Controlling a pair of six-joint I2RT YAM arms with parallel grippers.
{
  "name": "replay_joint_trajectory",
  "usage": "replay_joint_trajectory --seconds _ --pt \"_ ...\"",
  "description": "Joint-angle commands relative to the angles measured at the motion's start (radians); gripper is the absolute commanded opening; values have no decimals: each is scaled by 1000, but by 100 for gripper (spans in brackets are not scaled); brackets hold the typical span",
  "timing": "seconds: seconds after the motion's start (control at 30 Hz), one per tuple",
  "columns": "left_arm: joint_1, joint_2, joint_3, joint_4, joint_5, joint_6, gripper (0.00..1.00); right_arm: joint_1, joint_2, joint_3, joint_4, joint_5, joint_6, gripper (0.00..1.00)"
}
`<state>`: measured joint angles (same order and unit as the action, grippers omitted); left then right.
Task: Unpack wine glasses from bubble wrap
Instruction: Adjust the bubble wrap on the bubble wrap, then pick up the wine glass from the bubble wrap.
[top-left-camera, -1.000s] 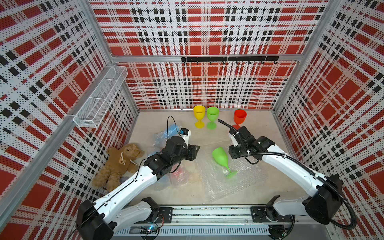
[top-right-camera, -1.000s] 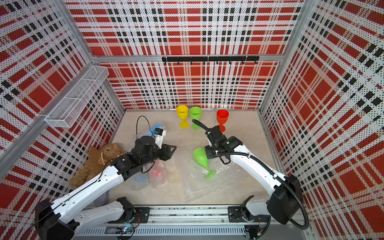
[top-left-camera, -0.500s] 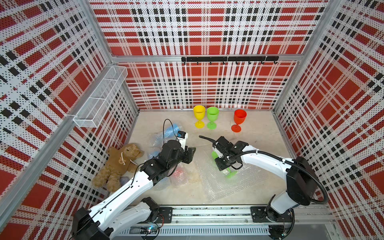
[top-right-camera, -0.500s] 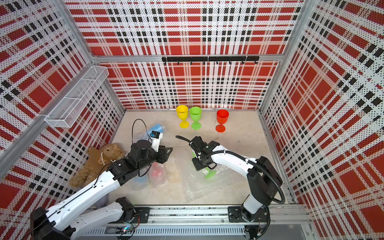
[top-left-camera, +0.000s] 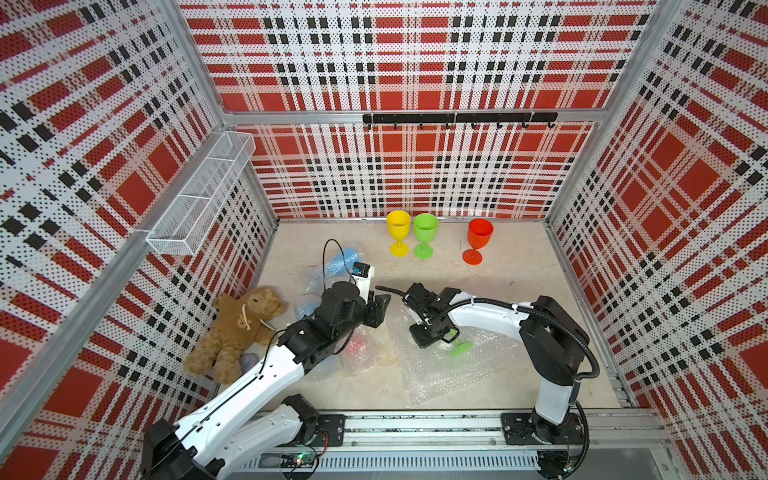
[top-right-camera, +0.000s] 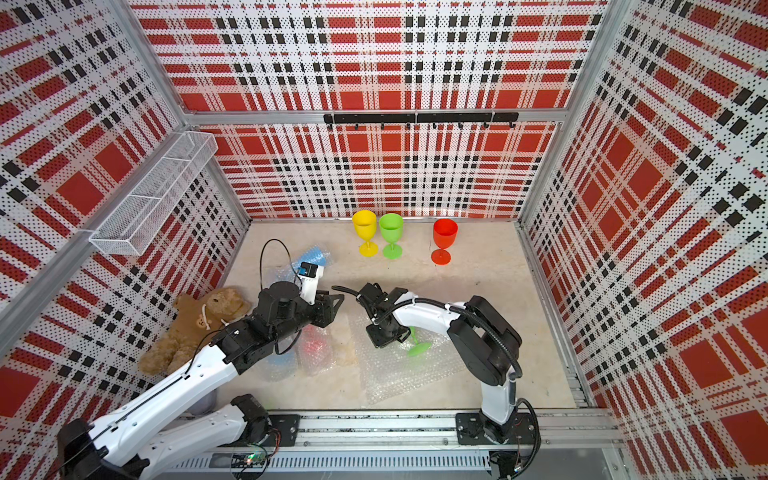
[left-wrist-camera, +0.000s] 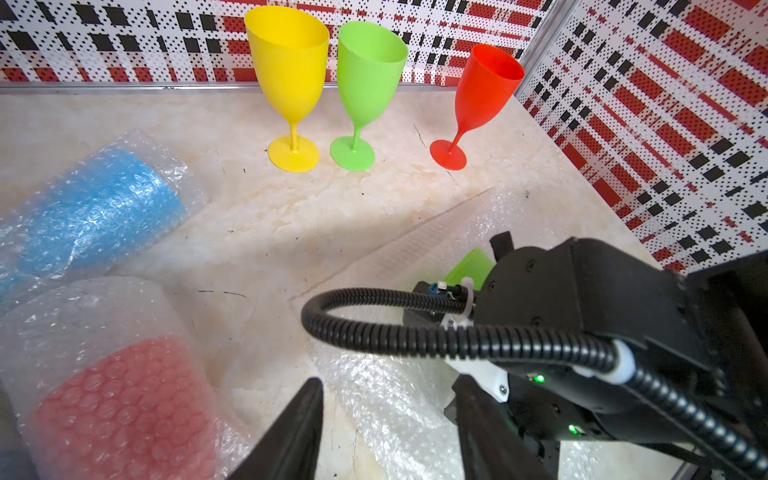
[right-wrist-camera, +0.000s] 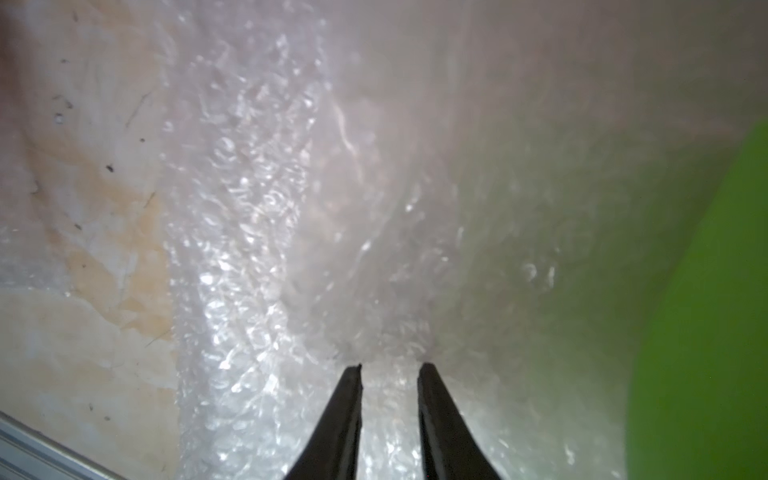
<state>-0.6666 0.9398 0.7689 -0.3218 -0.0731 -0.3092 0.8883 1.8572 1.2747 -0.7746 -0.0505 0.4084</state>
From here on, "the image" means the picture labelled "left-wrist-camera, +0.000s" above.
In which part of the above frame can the red plastic wine glass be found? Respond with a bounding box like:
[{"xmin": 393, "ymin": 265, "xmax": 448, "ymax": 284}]
[{"xmin": 430, "ymin": 44, "xmax": 525, "ymax": 171}]

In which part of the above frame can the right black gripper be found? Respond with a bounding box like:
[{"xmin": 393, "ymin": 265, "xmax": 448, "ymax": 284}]
[{"xmin": 401, "ymin": 230, "xmax": 721, "ymax": 457}]

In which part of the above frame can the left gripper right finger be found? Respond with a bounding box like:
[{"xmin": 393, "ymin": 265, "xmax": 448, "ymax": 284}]
[{"xmin": 453, "ymin": 374, "xmax": 551, "ymax": 479}]

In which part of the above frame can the green glass bundle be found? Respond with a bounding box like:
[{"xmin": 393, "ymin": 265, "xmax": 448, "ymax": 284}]
[{"xmin": 444, "ymin": 248, "xmax": 495, "ymax": 290}]

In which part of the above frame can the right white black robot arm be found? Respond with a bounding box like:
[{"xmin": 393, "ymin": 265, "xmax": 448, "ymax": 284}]
[{"xmin": 469, "ymin": 233, "xmax": 767, "ymax": 478}]

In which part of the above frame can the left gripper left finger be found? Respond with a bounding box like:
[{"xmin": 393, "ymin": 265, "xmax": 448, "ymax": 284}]
[{"xmin": 228, "ymin": 377, "xmax": 324, "ymax": 480}]

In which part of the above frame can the yellow plastic wine glass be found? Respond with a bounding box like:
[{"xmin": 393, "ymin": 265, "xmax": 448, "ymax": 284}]
[{"xmin": 244, "ymin": 6, "xmax": 330, "ymax": 173}]

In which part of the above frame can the blue glass in bubble wrap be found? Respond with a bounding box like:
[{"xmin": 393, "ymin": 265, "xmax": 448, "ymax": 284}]
[{"xmin": 1, "ymin": 131, "xmax": 208, "ymax": 311}]

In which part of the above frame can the red glass bundle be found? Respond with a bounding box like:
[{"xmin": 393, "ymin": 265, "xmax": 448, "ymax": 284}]
[{"xmin": 1, "ymin": 276, "xmax": 253, "ymax": 479}]

